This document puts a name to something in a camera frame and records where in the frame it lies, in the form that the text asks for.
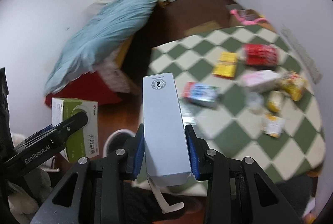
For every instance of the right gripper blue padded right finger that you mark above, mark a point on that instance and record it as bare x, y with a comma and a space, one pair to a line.
197, 147

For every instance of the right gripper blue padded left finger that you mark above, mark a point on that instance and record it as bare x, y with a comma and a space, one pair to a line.
135, 149

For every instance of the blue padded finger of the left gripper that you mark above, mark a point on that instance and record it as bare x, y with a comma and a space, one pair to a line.
62, 131

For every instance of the green white medicine box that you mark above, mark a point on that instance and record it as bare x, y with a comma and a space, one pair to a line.
84, 142

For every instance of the long grey white box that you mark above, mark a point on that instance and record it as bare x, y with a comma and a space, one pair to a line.
166, 153

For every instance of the blue red milk carton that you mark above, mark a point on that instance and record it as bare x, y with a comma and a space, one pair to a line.
201, 94

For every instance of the torn white yellow wrapper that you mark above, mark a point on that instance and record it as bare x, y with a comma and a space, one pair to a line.
272, 125

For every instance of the clear plastic cup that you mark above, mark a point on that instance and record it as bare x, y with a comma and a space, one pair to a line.
254, 101

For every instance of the yellow box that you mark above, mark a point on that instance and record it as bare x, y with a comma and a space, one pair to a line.
226, 65

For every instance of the pink white tissue pack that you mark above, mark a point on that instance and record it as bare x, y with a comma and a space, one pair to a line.
260, 81

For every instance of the yellow snack bag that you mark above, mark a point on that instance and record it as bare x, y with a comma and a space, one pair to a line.
293, 84

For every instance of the red cola can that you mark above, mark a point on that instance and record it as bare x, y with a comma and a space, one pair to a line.
260, 55

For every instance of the white round trash bin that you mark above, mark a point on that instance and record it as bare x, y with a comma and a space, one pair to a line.
116, 140

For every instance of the red bed sheet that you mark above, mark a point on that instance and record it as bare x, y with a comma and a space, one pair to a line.
88, 87

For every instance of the patterned grey mattress cover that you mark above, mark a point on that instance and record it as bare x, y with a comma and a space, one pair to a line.
112, 76

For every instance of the green white checkered tablecloth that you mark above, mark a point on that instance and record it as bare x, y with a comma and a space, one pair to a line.
231, 128

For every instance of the light blue duvet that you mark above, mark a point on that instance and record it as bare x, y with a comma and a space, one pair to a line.
115, 22

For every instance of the flat cardboard piece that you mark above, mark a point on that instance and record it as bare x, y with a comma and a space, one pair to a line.
202, 28

